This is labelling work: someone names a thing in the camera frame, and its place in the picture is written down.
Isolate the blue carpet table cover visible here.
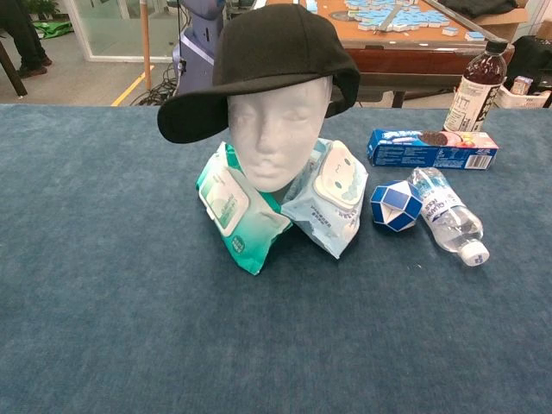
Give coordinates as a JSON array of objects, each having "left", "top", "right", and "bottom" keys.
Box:
[{"left": 0, "top": 103, "right": 552, "bottom": 414}]

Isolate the dark tea bottle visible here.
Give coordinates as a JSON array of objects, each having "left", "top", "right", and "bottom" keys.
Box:
[{"left": 442, "top": 39, "right": 509, "bottom": 133}]

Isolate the brown mahjong table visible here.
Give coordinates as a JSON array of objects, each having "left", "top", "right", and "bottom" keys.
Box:
[{"left": 301, "top": 0, "right": 517, "bottom": 109}]

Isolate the light blue wet wipes pack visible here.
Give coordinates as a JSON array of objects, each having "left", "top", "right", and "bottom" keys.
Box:
[{"left": 279, "top": 137, "right": 370, "bottom": 260}]

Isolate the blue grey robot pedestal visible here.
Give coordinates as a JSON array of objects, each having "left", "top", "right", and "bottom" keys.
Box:
[{"left": 172, "top": 0, "right": 229, "bottom": 97}]

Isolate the clear plastic water bottle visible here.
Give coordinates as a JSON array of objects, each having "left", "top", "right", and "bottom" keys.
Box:
[{"left": 407, "top": 166, "right": 491, "bottom": 268}]

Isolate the white foam mannequin head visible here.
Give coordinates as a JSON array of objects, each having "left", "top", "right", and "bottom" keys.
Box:
[{"left": 227, "top": 76, "right": 335, "bottom": 194}]

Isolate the green wet wipes pack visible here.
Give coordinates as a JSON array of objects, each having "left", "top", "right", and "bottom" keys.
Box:
[{"left": 195, "top": 141, "right": 294, "bottom": 276}]

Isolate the blue mahjong tile cluster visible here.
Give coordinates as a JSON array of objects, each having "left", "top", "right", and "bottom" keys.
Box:
[{"left": 344, "top": 0, "right": 455, "bottom": 34}]

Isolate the black cable bundle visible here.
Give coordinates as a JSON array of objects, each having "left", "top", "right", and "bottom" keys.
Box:
[{"left": 129, "top": 64, "right": 179, "bottom": 107}]

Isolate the green bag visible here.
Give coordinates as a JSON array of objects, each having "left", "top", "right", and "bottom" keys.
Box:
[{"left": 32, "top": 20, "right": 74, "bottom": 41}]

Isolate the large open cardboard box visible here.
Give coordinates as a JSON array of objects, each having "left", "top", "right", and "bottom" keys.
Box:
[{"left": 435, "top": 0, "right": 530, "bottom": 43}]

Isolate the wooden pole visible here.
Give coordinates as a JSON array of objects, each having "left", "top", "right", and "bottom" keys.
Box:
[{"left": 140, "top": 0, "right": 154, "bottom": 91}]

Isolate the white plastic basket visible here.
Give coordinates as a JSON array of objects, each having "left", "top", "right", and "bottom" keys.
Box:
[{"left": 493, "top": 75, "right": 552, "bottom": 109}]

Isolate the black baseball cap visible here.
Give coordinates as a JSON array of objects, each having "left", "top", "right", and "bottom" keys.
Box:
[{"left": 156, "top": 3, "right": 361, "bottom": 145}]

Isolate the blue white snake cube ball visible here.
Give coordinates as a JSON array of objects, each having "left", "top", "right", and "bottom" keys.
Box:
[{"left": 369, "top": 179, "right": 423, "bottom": 232}]

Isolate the blue cookie box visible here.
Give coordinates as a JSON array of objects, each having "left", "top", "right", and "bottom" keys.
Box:
[{"left": 366, "top": 128, "right": 500, "bottom": 171}]

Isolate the person in black trousers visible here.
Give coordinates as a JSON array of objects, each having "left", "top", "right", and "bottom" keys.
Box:
[{"left": 0, "top": 0, "right": 53, "bottom": 80}]

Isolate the black bag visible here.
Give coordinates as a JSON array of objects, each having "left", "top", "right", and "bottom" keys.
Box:
[{"left": 511, "top": 34, "right": 552, "bottom": 95}]

